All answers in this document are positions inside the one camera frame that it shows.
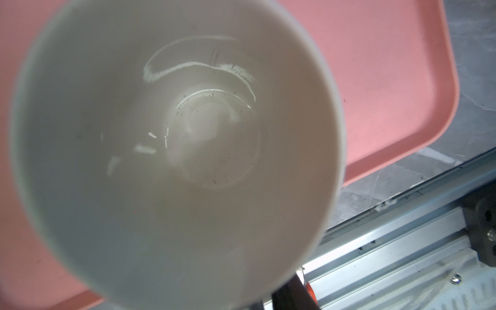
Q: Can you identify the white mug purple handle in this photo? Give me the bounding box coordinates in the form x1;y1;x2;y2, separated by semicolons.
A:
9;1;346;309

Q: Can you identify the pink plastic tray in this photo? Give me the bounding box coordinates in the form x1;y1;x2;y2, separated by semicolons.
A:
1;1;459;309

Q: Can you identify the orange black handled tool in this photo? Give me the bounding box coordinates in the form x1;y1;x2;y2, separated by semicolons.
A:
271;275;320;310

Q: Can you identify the aluminium front rail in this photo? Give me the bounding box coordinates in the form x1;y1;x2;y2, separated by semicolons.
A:
299;150;495;309

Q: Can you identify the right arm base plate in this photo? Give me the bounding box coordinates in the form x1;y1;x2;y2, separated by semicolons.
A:
461;182;495;267

